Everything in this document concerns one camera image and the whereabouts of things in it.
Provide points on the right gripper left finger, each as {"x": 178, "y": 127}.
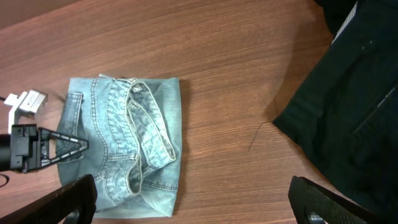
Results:
{"x": 72, "y": 203}

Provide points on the light blue denim shorts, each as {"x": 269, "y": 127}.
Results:
{"x": 134, "y": 130}

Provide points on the black garment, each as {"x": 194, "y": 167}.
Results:
{"x": 344, "y": 114}

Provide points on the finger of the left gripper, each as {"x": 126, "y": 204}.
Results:
{"x": 45, "y": 136}

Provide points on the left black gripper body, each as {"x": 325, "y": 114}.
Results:
{"x": 24, "y": 148}

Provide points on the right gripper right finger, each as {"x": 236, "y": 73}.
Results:
{"x": 313, "y": 204}

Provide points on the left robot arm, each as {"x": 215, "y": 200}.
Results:
{"x": 6, "y": 152}

